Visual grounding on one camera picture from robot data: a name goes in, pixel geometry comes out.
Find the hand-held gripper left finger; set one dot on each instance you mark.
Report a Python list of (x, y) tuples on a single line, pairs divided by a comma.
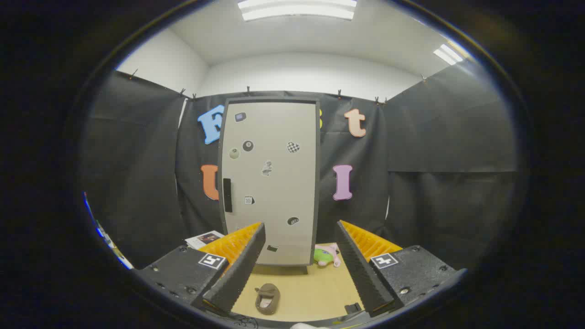
[(242, 269)]

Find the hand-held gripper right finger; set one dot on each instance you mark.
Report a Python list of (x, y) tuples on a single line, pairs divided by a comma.
[(361, 274)]

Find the brown fuzzy shoe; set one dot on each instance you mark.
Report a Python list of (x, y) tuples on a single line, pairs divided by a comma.
[(269, 292)]

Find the grey shoe cabinet door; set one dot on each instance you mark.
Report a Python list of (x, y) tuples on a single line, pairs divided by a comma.
[(274, 183)]

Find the grey shoe cabinet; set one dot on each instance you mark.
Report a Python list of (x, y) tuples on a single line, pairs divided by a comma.
[(318, 183)]

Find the green pink plush toy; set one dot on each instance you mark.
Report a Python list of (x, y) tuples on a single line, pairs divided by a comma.
[(323, 257)]

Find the white book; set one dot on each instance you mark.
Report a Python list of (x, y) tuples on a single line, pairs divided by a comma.
[(205, 238)]

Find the black backdrop cloth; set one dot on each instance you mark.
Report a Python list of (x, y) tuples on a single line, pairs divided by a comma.
[(434, 137)]

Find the small ceiling light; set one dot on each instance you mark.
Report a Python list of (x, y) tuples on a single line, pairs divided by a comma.
[(448, 55)]

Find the long ceiling light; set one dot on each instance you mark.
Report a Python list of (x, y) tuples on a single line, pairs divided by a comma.
[(297, 10)]

